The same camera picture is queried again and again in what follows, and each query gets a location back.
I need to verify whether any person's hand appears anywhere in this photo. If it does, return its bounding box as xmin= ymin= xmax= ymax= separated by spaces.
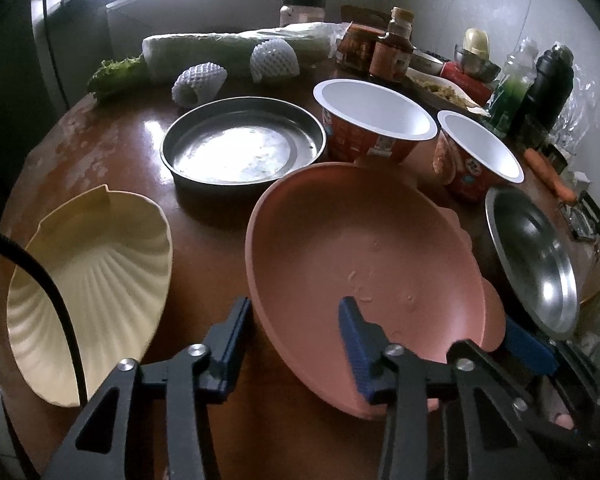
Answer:
xmin=548 ymin=408 xmax=576 ymax=430

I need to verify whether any yellow shell-shaped plate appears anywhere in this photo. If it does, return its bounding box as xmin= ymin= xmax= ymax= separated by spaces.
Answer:
xmin=6 ymin=185 xmax=173 ymax=408

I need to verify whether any orange carrot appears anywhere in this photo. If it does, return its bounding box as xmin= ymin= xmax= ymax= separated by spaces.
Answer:
xmin=524 ymin=148 xmax=578 ymax=206

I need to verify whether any black thermos bottle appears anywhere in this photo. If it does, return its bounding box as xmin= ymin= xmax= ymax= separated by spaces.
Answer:
xmin=520 ymin=42 xmax=574 ymax=132

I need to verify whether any wrapped napa cabbage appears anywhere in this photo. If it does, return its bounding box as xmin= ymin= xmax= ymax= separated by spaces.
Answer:
xmin=142 ymin=22 xmax=349 ymax=84

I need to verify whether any wooden chair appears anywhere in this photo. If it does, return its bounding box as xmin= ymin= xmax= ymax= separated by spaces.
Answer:
xmin=340 ymin=4 xmax=390 ymax=29

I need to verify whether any dish with food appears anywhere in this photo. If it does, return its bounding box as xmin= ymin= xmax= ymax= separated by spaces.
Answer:
xmin=406 ymin=67 xmax=489 ymax=117

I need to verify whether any green leafy lettuce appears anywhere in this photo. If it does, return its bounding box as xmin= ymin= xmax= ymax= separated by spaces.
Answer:
xmin=86 ymin=55 xmax=149 ymax=100

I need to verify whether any clear bottle green liquid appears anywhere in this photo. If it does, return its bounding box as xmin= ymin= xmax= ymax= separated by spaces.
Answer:
xmin=486 ymin=37 xmax=539 ymax=138

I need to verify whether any brown sauce bottle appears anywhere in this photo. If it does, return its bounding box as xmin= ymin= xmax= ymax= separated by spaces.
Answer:
xmin=368 ymin=6 xmax=415 ymax=84

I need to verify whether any red paper noodle bowl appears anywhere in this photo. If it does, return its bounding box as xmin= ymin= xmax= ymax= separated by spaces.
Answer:
xmin=313 ymin=78 xmax=438 ymax=164

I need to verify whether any dark refrigerator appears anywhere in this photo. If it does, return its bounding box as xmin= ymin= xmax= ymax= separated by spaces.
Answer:
xmin=31 ymin=0 xmax=112 ymax=117

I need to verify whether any pink plastic plate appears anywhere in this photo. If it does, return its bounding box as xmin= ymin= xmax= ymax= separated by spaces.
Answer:
xmin=245 ymin=162 xmax=505 ymax=420

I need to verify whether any fruit in white foam net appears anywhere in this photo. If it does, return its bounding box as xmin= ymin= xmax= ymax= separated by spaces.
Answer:
xmin=171 ymin=62 xmax=227 ymax=108

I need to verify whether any round metal pan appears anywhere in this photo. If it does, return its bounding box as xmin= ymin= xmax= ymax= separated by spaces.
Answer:
xmin=161 ymin=96 xmax=326 ymax=194

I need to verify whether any shiny metal bowl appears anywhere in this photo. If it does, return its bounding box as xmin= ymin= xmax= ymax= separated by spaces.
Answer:
xmin=484 ymin=186 xmax=580 ymax=341

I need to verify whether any red package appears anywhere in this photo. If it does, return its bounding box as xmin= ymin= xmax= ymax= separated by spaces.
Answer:
xmin=440 ymin=62 xmax=492 ymax=106

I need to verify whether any orange sauce jar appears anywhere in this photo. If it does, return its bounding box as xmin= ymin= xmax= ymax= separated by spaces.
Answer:
xmin=335 ymin=23 xmax=384 ymax=75

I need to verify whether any yellow-lid metal container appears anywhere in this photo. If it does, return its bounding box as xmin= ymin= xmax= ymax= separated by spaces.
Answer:
xmin=454 ymin=27 xmax=501 ymax=84

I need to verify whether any black cable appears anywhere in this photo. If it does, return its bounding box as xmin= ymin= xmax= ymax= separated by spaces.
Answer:
xmin=0 ymin=220 xmax=90 ymax=409

